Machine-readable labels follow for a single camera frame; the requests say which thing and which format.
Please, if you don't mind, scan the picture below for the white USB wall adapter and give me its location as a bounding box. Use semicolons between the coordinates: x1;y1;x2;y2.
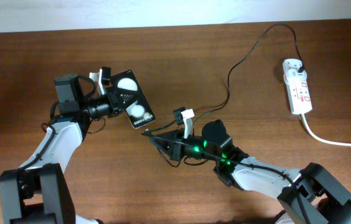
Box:
282;58;307;84

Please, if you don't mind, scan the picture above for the black charger cable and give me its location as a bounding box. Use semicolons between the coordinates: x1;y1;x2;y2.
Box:
141;22;305;168

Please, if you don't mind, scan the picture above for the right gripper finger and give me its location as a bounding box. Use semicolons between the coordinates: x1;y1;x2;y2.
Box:
149;129;182;161
173;107;194;139

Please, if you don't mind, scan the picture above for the white power strip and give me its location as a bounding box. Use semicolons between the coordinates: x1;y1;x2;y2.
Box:
284;75;312;115

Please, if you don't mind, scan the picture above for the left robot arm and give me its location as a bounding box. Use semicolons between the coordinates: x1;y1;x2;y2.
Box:
0;67;154;223

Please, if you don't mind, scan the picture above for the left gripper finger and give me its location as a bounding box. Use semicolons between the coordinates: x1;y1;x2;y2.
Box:
89;67;111;95
113;90;139;111

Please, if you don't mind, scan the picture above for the black smartphone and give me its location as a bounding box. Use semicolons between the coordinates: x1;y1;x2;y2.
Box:
111;70;155;129

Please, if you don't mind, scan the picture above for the white power strip cord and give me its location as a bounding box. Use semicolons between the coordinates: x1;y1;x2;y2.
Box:
298;113;351;150

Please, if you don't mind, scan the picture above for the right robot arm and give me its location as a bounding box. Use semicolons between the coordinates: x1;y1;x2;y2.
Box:
143;108;351;223

